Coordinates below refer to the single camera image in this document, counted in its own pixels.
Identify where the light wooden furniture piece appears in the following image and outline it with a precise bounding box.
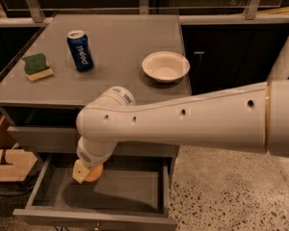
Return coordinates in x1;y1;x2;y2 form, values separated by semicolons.
0;115;39;183

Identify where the black floor cable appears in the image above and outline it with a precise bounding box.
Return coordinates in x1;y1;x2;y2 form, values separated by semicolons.
0;173;39;198

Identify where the grey drawer cabinet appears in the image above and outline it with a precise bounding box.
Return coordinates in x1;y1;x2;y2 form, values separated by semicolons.
0;13;194;231

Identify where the metal window railing frame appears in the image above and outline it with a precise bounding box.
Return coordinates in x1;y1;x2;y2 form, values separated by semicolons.
0;0;289;27

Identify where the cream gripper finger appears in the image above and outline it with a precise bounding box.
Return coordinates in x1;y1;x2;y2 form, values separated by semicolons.
72;160;91;184

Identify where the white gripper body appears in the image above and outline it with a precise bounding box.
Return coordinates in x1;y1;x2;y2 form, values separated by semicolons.
76;137;117;167

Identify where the grey top drawer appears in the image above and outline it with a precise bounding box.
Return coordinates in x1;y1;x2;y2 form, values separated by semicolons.
8;126;179;158

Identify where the open grey middle drawer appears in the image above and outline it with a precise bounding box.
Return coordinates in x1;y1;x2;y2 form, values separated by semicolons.
13;154;177;231

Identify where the orange fruit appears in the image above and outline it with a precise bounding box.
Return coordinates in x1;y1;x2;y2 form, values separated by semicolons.
85;165;103;182

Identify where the blue pepsi can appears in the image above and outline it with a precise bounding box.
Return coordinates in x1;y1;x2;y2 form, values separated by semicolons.
66;30;93;71

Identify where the green yellow sponge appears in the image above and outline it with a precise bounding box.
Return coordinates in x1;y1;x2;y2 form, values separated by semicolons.
22;53;53;82

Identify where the dark background cabinet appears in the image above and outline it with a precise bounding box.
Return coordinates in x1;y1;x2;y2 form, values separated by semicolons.
181;23;289;95

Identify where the white paper bowl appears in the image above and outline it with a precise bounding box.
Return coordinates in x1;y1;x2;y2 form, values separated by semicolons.
142;51;190;83

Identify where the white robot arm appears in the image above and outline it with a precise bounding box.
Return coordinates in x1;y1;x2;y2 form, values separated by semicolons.
72;37;289;183

